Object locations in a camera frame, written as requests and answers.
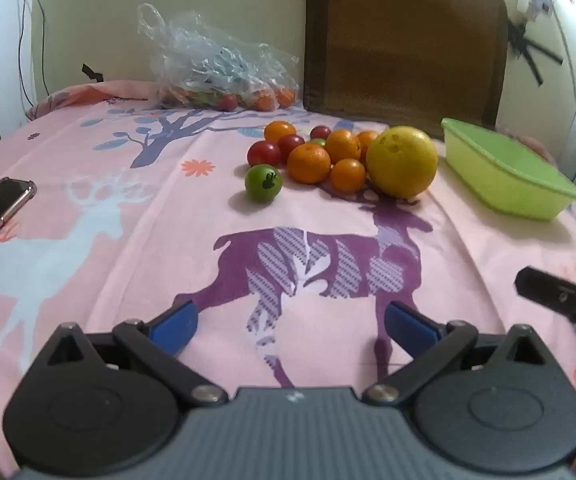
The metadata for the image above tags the pink pillow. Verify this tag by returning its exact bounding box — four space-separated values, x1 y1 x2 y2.
25 80 163 121

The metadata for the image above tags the pink printed bedsheet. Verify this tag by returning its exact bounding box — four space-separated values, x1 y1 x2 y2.
0 95 576 480

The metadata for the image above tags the green plastic container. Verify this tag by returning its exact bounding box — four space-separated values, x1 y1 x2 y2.
440 117 576 221

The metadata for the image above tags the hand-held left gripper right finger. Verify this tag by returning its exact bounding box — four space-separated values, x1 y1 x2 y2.
362 301 551 407

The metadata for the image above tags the brown woven seat cushion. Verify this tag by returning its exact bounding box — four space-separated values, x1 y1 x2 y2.
303 0 510 128

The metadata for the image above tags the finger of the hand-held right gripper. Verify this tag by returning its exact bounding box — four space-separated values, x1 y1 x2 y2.
515 266 576 342

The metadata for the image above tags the black hanging cable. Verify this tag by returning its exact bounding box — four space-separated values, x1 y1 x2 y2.
16 0 51 106

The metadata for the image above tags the large yellow citrus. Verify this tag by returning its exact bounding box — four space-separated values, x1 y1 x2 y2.
366 125 439 199

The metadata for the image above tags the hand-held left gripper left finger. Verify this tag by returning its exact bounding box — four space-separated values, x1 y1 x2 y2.
32 300 229 407

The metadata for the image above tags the clear plastic bag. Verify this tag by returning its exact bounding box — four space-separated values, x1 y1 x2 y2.
136 3 301 112

